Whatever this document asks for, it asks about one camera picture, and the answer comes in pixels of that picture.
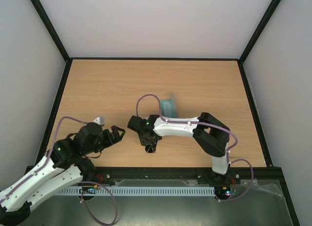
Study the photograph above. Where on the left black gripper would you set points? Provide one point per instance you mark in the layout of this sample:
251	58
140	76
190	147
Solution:
115	133

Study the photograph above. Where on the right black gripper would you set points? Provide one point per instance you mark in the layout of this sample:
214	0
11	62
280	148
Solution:
149	140

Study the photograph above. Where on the dark round sunglasses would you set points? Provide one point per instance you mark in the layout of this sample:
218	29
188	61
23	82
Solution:
151	148

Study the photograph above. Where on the grey glasses case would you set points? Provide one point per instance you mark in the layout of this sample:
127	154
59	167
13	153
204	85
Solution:
173	99

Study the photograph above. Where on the blue cleaning cloth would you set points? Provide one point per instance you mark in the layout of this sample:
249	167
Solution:
168	109

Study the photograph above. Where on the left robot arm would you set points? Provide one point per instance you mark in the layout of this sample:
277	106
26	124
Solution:
67	163

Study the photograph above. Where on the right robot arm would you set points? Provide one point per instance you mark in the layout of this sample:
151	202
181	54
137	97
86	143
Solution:
210	134

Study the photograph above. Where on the grey metal panel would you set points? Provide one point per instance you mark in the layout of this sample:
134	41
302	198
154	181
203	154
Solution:
260	205

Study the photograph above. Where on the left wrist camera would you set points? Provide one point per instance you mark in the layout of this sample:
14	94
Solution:
100	120

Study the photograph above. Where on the blue slotted cable duct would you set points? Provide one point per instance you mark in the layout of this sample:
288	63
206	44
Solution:
138	191

